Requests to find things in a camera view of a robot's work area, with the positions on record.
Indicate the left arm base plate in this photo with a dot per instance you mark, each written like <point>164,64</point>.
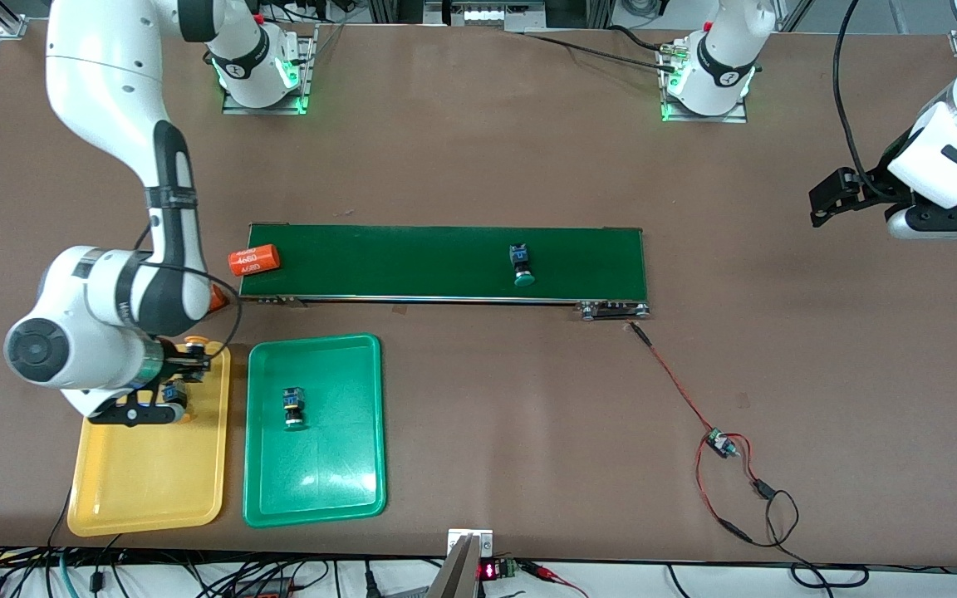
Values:
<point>719,119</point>

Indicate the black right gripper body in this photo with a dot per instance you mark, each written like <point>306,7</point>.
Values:
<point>173,359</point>

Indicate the orange cylinder 4680 print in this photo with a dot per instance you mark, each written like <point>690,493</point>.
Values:
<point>218,301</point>
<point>254,261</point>

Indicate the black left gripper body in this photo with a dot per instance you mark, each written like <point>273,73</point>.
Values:
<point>875,184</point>

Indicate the red led display module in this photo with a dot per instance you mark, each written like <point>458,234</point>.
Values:
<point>488,571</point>

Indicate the green conveyor belt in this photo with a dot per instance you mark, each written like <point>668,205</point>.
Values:
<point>404,262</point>

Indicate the green plastic tray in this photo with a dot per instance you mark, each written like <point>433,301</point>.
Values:
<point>329,473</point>

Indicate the white labelled device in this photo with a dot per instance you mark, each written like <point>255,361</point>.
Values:
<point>487,15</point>

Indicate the red clip lead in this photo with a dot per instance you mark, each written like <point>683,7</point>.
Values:
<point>541,570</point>

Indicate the silver metal clamp bracket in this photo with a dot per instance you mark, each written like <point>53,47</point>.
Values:
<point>470,548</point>

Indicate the small controller circuit board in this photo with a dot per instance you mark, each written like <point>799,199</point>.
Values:
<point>719,443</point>

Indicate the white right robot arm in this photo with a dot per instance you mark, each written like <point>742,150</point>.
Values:
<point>96,324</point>

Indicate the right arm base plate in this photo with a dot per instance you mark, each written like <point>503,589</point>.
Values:
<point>306,83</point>

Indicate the green push button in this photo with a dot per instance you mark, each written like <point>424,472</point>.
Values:
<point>523,278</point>
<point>293,399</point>

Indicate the yellow plastic tray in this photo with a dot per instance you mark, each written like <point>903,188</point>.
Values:
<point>150,473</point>

